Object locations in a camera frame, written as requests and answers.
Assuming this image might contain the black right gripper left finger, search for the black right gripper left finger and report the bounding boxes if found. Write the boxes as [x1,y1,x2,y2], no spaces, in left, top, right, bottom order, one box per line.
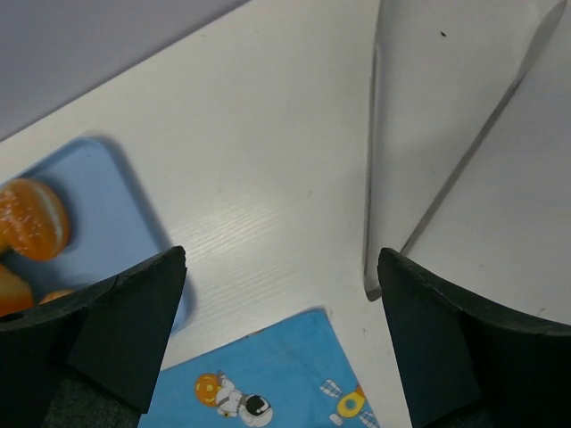
[1,246,186,427]

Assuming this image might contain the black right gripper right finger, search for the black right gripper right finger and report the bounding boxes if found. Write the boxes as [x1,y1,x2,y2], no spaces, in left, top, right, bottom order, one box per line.
[377,248,570,427]

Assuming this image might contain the sugared ring doughnut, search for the sugared ring doughnut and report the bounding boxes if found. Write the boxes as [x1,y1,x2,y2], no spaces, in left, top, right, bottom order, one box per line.
[38,289,74,305]

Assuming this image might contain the golden croissant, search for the golden croissant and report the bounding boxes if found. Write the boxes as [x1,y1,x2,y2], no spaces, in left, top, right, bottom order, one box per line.
[0,265,35,317]

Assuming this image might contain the light blue plastic tray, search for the light blue plastic tray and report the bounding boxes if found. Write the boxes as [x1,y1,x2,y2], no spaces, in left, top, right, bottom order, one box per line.
[0,136,199,336]

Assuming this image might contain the round orange bun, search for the round orange bun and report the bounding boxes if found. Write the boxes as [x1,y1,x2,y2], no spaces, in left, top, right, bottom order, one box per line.
[1,178,70,261]

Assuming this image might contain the blue space-print placemat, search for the blue space-print placemat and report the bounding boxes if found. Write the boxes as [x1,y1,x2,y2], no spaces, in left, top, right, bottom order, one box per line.
[139,309,379,427]

